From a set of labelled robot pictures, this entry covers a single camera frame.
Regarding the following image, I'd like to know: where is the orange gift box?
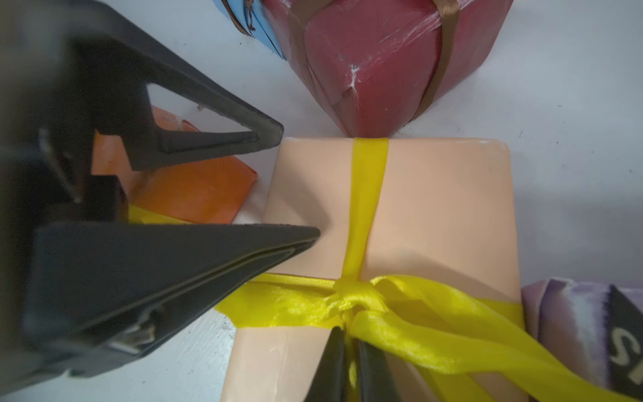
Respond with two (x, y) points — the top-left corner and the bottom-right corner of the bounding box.
(92, 132), (258, 224)

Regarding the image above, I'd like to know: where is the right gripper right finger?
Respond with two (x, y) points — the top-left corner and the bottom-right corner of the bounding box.
(358, 340), (402, 402)

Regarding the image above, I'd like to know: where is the brown ribbon on red box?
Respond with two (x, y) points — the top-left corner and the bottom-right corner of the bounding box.
(288, 0), (460, 120)

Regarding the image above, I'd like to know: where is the yellow ribbon of peach box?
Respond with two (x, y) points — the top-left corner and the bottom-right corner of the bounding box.
(217, 139), (625, 401)

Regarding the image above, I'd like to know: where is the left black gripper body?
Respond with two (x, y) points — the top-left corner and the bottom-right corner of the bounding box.
(1, 1), (131, 394)

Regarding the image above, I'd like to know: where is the purple gift box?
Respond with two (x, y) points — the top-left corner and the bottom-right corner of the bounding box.
(522, 278), (642, 391)

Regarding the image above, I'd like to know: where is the red gift box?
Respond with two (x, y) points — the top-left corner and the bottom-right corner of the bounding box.
(263, 1), (511, 137)

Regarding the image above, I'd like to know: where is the blue gift box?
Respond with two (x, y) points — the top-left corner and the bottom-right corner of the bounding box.
(213, 0), (286, 60)

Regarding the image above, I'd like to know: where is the brown ribbon on blue box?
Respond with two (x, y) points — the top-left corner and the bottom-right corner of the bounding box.
(220, 0), (255, 37)

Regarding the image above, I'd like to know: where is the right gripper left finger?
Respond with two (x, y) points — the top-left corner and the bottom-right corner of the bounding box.
(304, 327), (346, 402)

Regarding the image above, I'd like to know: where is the yellow ribbon on orange box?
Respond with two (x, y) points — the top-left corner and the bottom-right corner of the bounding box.
(128, 204), (190, 224)

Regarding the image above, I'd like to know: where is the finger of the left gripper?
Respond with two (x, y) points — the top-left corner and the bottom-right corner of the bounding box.
(22, 222), (320, 377)
(70, 1), (284, 171)

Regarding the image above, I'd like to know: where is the peach gift box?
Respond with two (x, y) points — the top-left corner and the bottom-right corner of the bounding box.
(221, 138), (521, 401)

